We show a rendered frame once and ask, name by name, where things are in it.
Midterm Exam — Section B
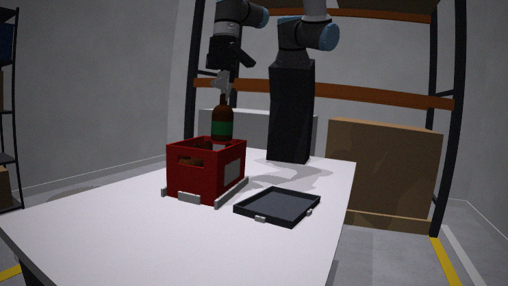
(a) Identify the dark red plastic crate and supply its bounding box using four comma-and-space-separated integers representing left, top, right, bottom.
166, 135, 246, 207

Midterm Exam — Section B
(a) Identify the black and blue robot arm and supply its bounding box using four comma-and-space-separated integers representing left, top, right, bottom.
213, 0, 340, 68

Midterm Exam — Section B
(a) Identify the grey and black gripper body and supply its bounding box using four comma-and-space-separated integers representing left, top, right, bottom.
205, 35, 236, 71

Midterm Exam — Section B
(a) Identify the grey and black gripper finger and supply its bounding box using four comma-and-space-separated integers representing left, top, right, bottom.
210, 69, 226, 94
215, 60, 236, 101

